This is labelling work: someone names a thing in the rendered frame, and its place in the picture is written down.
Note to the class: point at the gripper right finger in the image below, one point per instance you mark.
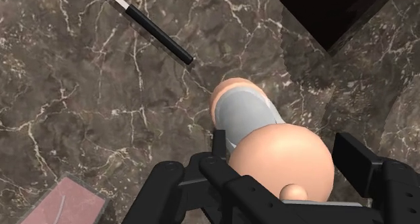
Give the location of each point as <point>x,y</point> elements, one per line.
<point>393,184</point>

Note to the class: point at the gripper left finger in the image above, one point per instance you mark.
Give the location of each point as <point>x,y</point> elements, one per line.
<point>164,197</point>

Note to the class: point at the pink flat book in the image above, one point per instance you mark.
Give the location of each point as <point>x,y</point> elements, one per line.
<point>65,205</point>

